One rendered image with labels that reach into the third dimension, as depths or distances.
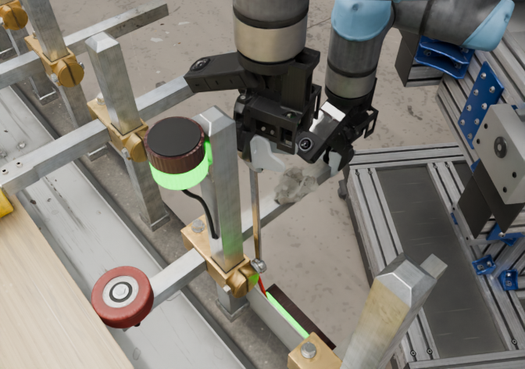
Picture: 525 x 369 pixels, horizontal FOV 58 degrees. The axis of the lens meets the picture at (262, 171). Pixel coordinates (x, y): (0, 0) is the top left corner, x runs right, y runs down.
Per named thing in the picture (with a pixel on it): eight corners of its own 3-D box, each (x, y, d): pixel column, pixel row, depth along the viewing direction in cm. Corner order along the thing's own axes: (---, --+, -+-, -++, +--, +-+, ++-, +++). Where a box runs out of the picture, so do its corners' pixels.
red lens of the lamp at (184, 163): (183, 123, 52) (181, 108, 50) (217, 153, 49) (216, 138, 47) (136, 150, 49) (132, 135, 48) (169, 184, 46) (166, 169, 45)
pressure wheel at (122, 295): (144, 289, 77) (129, 252, 68) (173, 325, 73) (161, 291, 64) (100, 320, 73) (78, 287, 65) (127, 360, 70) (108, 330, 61)
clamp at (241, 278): (208, 229, 81) (205, 212, 77) (259, 284, 75) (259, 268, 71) (180, 248, 79) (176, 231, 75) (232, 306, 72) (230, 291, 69)
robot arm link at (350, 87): (354, 85, 67) (313, 59, 71) (349, 109, 71) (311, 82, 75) (387, 63, 71) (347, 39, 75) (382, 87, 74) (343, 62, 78)
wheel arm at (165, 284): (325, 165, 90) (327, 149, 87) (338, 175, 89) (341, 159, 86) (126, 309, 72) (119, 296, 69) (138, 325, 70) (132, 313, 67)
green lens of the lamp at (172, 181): (187, 139, 54) (183, 125, 52) (219, 169, 51) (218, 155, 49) (141, 166, 51) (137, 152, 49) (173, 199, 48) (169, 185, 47)
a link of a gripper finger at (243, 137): (245, 170, 61) (242, 120, 54) (234, 166, 61) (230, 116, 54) (262, 146, 63) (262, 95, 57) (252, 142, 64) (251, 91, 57)
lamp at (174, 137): (202, 223, 66) (182, 108, 50) (227, 248, 64) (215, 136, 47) (167, 246, 64) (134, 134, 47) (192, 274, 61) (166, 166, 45)
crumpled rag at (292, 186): (297, 162, 86) (298, 153, 84) (324, 184, 82) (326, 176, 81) (260, 188, 82) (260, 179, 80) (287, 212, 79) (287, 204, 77)
